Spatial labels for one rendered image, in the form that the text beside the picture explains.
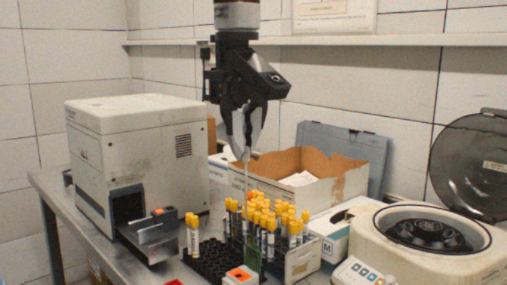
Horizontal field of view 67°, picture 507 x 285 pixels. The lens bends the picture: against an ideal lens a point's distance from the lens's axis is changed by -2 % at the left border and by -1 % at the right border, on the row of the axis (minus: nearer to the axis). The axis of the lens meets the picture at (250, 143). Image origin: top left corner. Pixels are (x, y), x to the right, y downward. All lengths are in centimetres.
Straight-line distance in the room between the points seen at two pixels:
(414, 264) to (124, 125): 63
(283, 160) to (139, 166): 42
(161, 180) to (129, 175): 9
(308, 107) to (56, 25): 141
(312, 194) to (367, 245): 20
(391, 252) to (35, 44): 188
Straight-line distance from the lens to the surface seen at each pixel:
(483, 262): 72
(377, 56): 108
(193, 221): 78
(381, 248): 72
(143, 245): 85
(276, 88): 56
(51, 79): 219
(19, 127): 219
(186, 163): 99
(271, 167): 110
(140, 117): 91
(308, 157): 116
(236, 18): 62
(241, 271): 67
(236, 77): 62
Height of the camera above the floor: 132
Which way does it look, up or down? 14 degrees down
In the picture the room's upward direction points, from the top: straight up
